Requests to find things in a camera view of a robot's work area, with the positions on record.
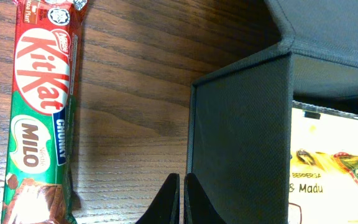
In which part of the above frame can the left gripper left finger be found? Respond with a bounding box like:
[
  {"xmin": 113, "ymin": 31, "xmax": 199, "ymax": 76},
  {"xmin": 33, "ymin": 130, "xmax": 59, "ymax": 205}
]
[{"xmin": 136, "ymin": 173, "xmax": 180, "ymax": 224}]

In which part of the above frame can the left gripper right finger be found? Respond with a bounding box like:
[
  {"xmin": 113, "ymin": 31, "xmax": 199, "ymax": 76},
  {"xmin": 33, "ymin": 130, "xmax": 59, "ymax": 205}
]
[{"xmin": 183, "ymin": 173, "xmax": 226, "ymax": 224}]

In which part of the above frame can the dark green box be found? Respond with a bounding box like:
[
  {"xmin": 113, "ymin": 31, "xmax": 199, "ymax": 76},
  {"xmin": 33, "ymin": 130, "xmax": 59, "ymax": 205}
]
[{"xmin": 186, "ymin": 0, "xmax": 358, "ymax": 223}]

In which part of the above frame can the yellow snack bag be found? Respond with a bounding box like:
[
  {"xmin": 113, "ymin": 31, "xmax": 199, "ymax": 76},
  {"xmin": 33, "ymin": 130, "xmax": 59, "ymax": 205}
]
[{"xmin": 288, "ymin": 101, "xmax": 358, "ymax": 224}]

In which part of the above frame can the KitKat Milo chunky bar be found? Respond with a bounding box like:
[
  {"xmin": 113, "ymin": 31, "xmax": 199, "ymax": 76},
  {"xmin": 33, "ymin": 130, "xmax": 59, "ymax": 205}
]
[{"xmin": 1, "ymin": 0, "xmax": 88, "ymax": 224}]

